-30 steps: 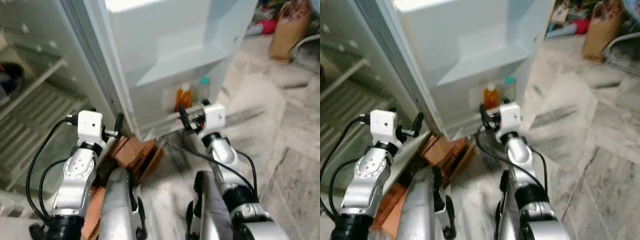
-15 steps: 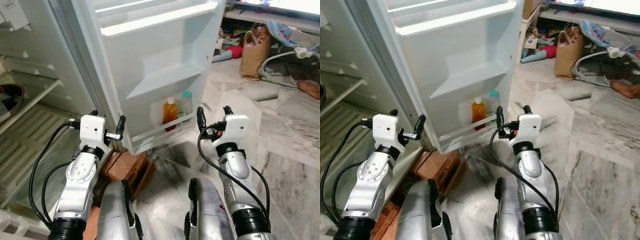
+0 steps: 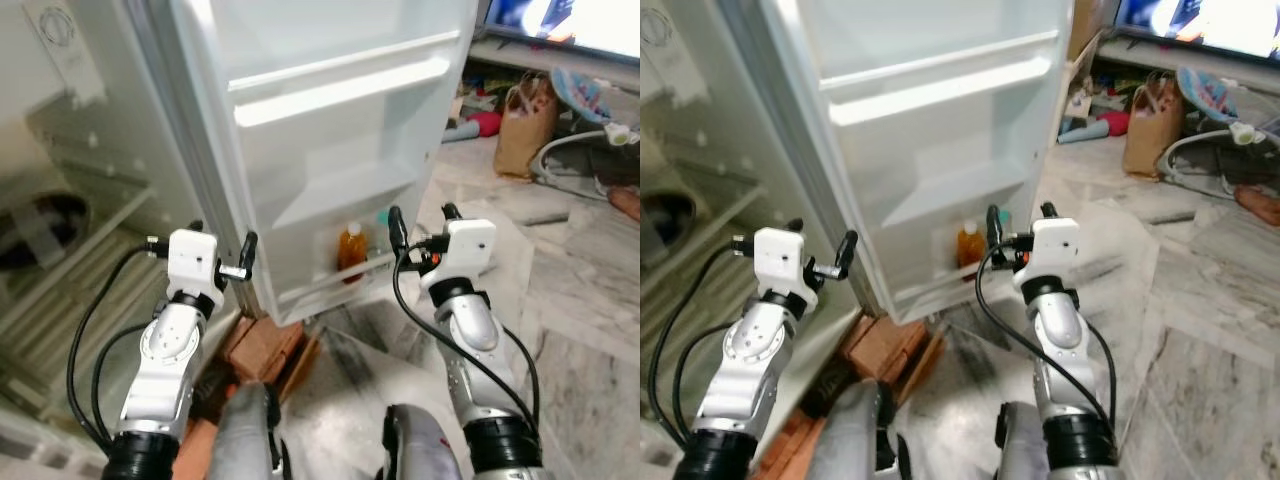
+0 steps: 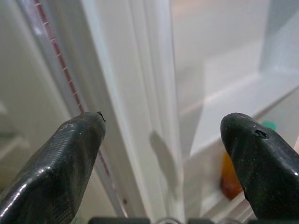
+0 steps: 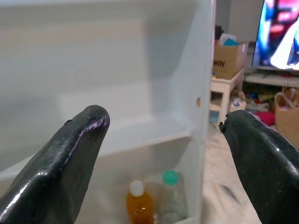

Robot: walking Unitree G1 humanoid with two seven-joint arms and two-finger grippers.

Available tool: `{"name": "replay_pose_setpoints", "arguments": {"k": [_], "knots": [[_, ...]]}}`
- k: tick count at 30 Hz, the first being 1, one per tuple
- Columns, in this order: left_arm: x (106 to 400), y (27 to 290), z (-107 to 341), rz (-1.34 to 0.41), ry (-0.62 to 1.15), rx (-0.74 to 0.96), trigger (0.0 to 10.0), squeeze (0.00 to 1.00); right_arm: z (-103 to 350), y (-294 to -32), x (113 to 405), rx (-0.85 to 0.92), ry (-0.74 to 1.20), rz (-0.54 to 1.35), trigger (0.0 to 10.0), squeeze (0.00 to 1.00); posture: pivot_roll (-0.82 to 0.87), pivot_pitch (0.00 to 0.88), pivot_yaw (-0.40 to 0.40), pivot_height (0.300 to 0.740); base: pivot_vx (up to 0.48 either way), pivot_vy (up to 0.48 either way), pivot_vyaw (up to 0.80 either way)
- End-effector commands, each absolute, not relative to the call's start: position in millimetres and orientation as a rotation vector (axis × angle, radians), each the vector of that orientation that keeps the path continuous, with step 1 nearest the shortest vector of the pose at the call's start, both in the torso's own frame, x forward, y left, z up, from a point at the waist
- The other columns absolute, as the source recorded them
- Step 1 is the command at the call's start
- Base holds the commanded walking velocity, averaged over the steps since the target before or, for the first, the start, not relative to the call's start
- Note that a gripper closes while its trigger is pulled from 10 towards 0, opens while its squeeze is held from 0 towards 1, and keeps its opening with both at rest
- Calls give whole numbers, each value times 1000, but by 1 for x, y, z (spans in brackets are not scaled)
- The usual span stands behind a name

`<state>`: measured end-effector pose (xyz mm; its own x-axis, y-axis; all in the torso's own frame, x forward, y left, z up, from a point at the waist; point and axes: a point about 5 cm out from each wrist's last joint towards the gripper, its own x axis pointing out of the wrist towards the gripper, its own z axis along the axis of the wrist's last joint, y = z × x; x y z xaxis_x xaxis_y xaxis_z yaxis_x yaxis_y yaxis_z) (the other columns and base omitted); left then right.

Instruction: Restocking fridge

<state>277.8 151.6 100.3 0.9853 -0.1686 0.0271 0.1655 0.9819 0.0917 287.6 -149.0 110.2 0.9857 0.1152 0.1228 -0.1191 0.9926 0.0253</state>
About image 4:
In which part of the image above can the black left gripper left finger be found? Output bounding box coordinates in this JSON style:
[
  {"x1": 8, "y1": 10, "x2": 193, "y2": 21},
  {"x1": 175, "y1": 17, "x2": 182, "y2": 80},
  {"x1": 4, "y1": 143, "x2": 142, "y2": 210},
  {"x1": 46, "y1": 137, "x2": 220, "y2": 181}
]
[{"x1": 0, "y1": 111, "x2": 107, "y2": 224}]

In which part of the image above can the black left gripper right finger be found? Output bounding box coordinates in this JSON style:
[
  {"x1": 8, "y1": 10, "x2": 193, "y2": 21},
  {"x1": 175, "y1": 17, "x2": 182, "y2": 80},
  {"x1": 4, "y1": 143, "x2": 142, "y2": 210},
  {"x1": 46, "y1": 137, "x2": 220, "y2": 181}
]
[{"x1": 220, "y1": 112, "x2": 299, "y2": 224}]

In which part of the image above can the translucent fridge door bin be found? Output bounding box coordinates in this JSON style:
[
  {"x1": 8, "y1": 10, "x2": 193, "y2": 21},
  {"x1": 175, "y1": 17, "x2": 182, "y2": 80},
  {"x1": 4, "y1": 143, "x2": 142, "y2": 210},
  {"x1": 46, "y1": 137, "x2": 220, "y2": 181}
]
[{"x1": 189, "y1": 67, "x2": 299, "y2": 224}]

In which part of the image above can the orange sauce bottle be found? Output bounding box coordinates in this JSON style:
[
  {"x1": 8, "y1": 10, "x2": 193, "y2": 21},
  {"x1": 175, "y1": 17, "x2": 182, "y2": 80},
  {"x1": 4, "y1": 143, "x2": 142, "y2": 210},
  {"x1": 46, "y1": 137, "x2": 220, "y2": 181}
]
[{"x1": 221, "y1": 151, "x2": 243, "y2": 201}]

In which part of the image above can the green bottle cap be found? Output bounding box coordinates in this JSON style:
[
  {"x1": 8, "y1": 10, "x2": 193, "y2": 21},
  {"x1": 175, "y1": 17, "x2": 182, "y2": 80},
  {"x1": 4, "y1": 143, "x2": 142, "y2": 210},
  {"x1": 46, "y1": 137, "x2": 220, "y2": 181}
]
[{"x1": 261, "y1": 120, "x2": 278, "y2": 131}]

